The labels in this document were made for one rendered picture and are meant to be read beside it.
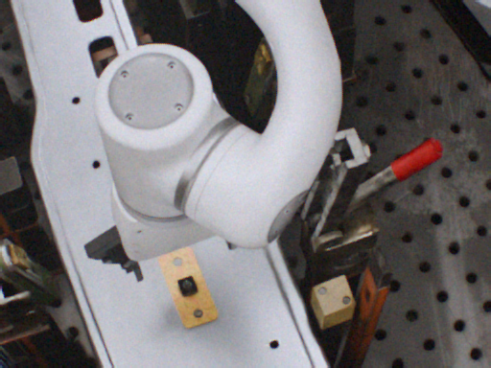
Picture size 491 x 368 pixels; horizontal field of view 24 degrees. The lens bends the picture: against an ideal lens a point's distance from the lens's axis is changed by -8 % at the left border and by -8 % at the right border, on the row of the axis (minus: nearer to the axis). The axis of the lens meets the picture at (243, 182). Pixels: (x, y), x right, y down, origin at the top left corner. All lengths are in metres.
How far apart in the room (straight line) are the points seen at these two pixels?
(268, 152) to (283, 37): 0.08
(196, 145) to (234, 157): 0.03
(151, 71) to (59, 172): 0.48
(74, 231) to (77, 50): 0.22
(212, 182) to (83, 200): 0.45
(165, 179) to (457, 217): 0.80
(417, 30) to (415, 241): 0.33
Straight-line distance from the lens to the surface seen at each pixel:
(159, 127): 0.81
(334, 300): 1.15
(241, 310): 1.22
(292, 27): 0.81
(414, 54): 1.69
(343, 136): 1.05
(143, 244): 1.01
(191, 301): 1.22
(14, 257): 1.15
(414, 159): 1.13
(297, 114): 0.81
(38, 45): 1.37
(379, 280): 1.04
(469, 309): 1.55
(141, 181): 0.86
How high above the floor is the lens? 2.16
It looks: 67 degrees down
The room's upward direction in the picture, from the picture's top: 3 degrees counter-clockwise
